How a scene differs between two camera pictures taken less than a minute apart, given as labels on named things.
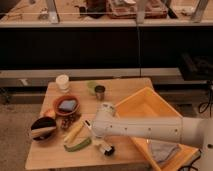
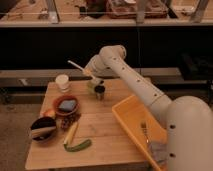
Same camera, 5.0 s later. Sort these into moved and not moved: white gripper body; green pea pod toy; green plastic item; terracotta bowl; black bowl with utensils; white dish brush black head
Moved: white dish brush black head; white gripper body
Not moved: green plastic item; terracotta bowl; black bowl with utensils; green pea pod toy
